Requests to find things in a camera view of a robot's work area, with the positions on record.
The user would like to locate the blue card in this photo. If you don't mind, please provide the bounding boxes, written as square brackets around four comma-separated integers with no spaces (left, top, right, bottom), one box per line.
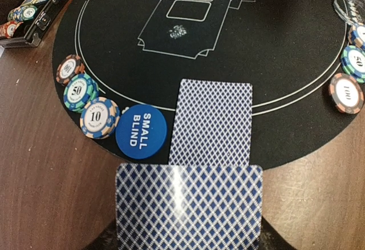
[168,79,253,167]

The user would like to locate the blue small blind button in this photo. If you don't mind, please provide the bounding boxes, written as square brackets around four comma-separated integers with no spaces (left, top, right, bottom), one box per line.
[115,104,167,160]

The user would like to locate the white blue chips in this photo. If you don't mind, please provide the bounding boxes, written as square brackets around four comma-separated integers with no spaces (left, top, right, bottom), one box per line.
[80,96,120,139]
[348,23,365,50]

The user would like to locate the blue playing card deck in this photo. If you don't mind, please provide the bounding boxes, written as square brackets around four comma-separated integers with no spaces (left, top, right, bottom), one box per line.
[115,163,263,249]

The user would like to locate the green chips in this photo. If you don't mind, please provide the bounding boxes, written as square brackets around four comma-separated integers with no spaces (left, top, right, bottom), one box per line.
[63,74,99,113]
[340,45,364,83]

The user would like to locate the red black chips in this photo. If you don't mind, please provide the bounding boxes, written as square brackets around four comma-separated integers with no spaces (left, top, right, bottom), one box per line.
[328,73,364,114]
[56,54,85,86]

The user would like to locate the clear round dealer button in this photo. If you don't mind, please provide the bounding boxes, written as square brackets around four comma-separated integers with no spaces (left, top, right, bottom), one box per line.
[333,0,364,25]

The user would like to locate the round black poker mat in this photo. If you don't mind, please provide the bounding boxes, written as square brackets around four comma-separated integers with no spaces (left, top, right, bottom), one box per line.
[52,0,354,169]

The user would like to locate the black poker chip case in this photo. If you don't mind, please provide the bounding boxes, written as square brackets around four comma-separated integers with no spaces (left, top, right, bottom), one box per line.
[1,0,68,49]

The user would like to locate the green chip row in case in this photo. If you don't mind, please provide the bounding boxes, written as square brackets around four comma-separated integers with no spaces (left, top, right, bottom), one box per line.
[7,5,38,22]

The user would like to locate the red chip row in case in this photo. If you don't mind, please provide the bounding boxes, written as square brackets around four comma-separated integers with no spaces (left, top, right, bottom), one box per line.
[1,21,23,39]

